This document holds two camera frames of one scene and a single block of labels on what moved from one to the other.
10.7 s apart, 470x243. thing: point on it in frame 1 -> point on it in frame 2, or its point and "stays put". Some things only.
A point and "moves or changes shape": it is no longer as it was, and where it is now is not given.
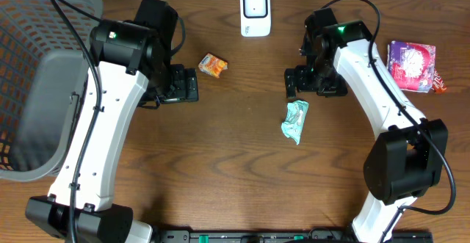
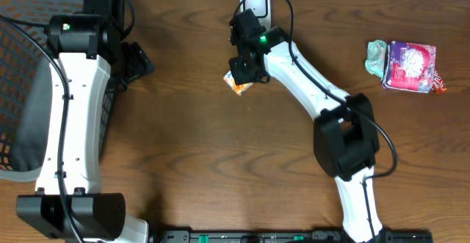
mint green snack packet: [296, 113] moves or changes shape
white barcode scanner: [255, 11] stays put
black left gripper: [187, 84] -> [137, 62]
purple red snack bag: [412, 65] stays put
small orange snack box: [213, 65] -> [238, 89]
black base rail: [272, 236] stays put
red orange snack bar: [438, 85] stays put
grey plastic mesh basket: [44, 67] stays put
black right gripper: [336, 88] -> [239, 75]
